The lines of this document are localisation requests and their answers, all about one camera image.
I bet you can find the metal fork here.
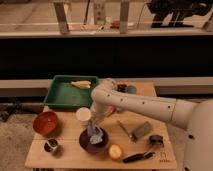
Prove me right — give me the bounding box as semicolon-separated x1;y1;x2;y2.
117;121;132;138

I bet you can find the white cup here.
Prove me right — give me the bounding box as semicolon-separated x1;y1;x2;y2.
76;107;91;127

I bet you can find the blue grey towel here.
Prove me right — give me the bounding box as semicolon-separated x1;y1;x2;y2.
87;127;103;145

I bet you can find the black tape roll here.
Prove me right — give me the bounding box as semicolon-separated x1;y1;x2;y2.
149;135;164;146

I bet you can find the small metal cup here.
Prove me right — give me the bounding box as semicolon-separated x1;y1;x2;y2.
44;139;59;155

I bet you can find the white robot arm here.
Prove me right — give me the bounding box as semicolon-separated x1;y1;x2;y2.
91;78;213;171

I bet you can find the dark purple bowl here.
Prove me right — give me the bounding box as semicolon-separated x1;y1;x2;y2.
79;130;109;154

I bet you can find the orange fruit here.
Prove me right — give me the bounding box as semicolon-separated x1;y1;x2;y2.
108;144;123;161

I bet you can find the black handled tool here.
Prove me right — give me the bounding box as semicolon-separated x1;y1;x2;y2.
122;152;155;163

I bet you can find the dark grapes bunch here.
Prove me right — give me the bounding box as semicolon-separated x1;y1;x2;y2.
117;84;127;92

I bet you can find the grey sponge block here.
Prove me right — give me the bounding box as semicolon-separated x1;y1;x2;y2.
132;122;152;139

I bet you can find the green plastic tray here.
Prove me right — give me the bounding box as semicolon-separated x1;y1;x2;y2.
44;75;98;110

